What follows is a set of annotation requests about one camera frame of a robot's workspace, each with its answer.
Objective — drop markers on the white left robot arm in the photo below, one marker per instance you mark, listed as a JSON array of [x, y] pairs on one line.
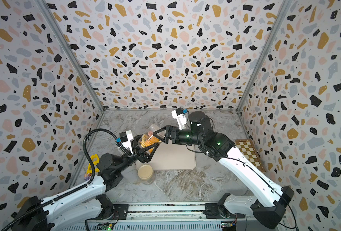
[[82, 202]]

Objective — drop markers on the metal corner post left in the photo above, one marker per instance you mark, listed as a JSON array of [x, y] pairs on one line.
[[44, 9]]

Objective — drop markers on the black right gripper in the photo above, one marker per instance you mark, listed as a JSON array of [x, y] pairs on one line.
[[165, 129]]

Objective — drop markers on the wooden chessboard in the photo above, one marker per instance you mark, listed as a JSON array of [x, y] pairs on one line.
[[246, 146]]

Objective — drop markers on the clear plastic cookie jar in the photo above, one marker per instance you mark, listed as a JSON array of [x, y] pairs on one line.
[[147, 139]]

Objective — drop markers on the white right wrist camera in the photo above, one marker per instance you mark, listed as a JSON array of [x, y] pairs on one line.
[[181, 115]]

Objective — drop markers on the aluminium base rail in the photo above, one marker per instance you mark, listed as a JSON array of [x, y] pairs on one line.
[[183, 216]]

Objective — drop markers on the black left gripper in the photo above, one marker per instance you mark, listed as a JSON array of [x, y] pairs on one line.
[[140, 156]]

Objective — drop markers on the small colourful wrapped toy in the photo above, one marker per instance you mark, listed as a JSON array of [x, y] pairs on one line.
[[87, 176]]

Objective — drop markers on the metal corner post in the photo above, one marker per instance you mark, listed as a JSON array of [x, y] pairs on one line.
[[44, 9], [271, 37]]

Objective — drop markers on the beige plastic tray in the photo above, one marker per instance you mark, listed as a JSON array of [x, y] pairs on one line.
[[172, 157]]

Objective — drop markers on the metal corner post right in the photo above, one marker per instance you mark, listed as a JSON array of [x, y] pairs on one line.
[[271, 37]]

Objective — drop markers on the yellow plastic triangle toy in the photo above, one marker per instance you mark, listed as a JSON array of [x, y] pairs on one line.
[[95, 159]]

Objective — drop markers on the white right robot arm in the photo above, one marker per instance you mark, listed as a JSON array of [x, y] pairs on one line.
[[269, 201]]

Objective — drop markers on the jar with beige lid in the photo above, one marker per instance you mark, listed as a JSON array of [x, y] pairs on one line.
[[146, 174]]

